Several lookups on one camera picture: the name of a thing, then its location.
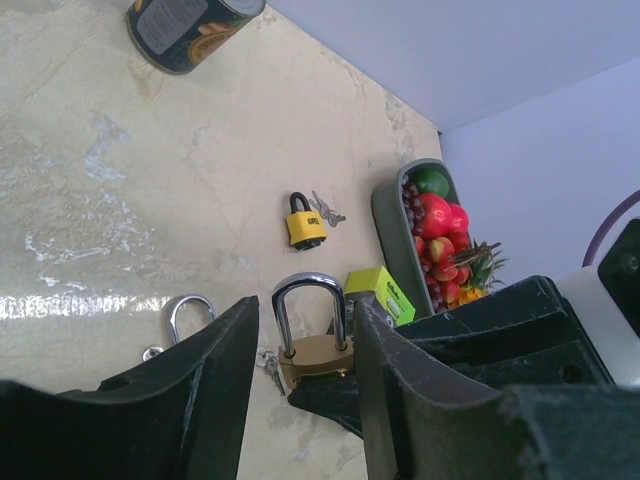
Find small red fruits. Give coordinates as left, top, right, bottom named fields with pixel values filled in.
left=427, top=232, right=471, bottom=312

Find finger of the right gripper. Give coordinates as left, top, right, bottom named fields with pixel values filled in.
left=288, top=373, right=363, bottom=439

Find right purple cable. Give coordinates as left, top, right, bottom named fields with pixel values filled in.
left=582, top=188, right=640, bottom=269

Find tin can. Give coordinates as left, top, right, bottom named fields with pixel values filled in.
left=126, top=0, right=266, bottom=75

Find large brass padlock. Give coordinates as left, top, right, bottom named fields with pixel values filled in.
left=141, top=293, right=217, bottom=362

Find grey fruit tray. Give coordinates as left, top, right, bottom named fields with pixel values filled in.
left=371, top=158, right=461, bottom=319

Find red apple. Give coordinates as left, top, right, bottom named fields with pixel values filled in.
left=418, top=193, right=452, bottom=240
left=449, top=202, right=470, bottom=233

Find black green razor box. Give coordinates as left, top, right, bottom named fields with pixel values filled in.
left=344, top=266, right=416, bottom=327

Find small loose keys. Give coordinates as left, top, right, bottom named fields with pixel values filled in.
left=256, top=348, right=286, bottom=396

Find silver keys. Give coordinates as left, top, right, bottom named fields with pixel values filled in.
left=309, top=190, right=346, bottom=228

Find long shackle brass padlock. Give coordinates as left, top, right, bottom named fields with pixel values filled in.
left=271, top=272, right=354, bottom=390

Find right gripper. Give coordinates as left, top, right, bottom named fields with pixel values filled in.
left=395, top=275, right=614, bottom=395

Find dark grape bunch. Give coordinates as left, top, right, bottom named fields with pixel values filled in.
left=401, top=182, right=448, bottom=314

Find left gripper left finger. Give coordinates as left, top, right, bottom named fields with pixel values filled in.
left=1, top=296, right=259, bottom=479

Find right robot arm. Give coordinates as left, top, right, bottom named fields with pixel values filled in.
left=398, top=221, right=639, bottom=438

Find yellow padlock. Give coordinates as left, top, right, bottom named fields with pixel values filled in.
left=285, top=192, right=327, bottom=251

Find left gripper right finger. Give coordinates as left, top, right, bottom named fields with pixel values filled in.
left=354, top=305, right=639, bottom=479

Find orange spiky fruit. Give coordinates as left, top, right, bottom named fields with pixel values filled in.
left=457, top=285, right=489, bottom=305

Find green lime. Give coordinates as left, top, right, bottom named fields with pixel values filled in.
left=411, top=169, right=450, bottom=198

